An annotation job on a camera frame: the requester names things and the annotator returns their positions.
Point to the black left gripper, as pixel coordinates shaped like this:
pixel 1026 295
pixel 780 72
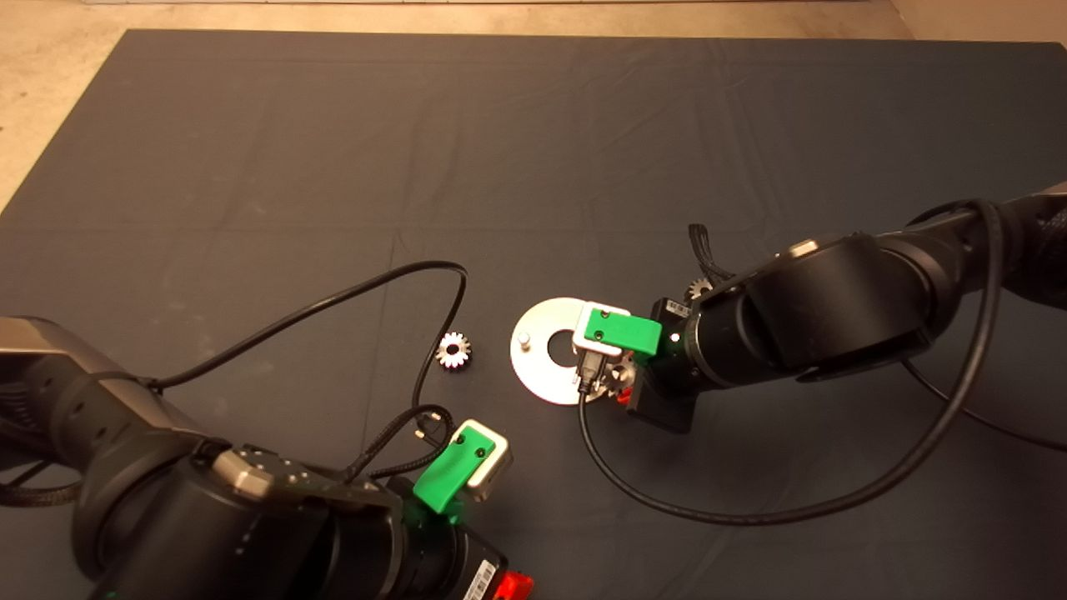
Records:
pixel 463 567

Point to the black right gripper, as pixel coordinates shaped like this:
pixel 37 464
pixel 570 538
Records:
pixel 667 392

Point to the steel planetary gear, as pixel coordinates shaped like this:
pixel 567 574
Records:
pixel 445 348
pixel 613 382
pixel 697 289

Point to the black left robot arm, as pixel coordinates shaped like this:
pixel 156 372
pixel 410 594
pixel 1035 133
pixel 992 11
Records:
pixel 208 533

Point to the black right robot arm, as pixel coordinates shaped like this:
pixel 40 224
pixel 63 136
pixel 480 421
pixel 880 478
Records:
pixel 834 317

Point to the round metal carrier plate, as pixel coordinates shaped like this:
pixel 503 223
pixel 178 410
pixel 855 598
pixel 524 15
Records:
pixel 533 375

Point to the dark grey table cloth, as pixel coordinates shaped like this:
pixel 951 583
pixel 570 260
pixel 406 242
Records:
pixel 250 125

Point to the green right camera mount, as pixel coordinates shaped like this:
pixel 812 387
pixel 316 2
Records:
pixel 621 332

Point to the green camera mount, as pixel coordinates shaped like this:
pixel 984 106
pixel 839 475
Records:
pixel 446 475
pixel 621 332

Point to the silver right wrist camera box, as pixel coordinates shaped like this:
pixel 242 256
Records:
pixel 579 333

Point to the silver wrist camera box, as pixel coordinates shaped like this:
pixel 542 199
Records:
pixel 579 333
pixel 493 471

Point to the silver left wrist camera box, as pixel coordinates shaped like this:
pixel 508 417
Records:
pixel 493 471

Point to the green left camera mount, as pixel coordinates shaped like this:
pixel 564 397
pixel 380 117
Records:
pixel 446 475

